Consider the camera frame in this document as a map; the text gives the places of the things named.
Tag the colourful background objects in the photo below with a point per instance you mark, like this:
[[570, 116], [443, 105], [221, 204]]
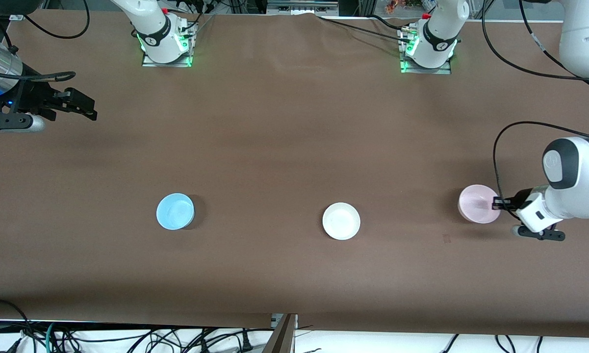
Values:
[[407, 5]]

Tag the aluminium frame rail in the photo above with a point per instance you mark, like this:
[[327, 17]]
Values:
[[301, 7]]

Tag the pink bowl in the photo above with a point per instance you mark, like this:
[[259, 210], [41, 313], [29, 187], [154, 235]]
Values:
[[475, 203]]

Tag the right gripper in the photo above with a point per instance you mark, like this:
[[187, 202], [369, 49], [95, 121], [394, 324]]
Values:
[[33, 96]]

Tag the aluminium frame post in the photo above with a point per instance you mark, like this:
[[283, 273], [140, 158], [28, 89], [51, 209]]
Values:
[[282, 338]]

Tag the brown table cover sheet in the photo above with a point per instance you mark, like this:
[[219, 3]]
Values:
[[294, 122]]

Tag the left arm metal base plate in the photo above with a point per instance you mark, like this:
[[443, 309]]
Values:
[[426, 70]]

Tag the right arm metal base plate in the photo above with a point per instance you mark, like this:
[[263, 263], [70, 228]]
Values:
[[166, 64]]

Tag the white bowl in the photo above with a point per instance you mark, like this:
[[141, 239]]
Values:
[[341, 221]]

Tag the blue bowl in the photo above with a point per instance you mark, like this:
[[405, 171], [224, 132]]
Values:
[[175, 212]]

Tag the metal corner bracket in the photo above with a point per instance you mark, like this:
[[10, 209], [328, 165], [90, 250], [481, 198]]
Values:
[[15, 17]]

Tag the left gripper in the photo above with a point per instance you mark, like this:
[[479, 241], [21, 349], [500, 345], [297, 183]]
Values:
[[519, 198]]

